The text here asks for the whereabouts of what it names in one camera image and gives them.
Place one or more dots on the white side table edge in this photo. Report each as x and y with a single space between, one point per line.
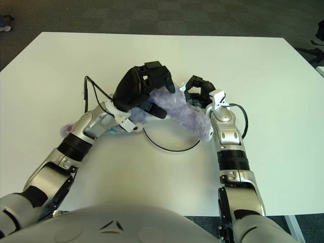
321 71

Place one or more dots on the white plate with black rim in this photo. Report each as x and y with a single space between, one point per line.
172 144

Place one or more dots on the person leg in blue jeans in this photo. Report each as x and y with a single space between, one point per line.
2 22

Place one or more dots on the white table leg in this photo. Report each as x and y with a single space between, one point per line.
293 226

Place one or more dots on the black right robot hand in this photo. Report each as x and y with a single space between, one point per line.
206 91

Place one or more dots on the silver robot torso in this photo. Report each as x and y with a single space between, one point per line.
126 222

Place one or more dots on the white sneaker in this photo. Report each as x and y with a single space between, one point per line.
5 28

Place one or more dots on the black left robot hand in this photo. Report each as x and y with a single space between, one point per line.
129 88

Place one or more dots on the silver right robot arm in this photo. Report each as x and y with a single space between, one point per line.
227 136

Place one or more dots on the black tripod stand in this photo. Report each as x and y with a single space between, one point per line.
321 30

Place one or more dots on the purple plush bunny doll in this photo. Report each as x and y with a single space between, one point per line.
182 114

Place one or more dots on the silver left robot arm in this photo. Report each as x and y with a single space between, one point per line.
76 141

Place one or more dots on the black office chair base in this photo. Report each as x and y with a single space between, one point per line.
9 17

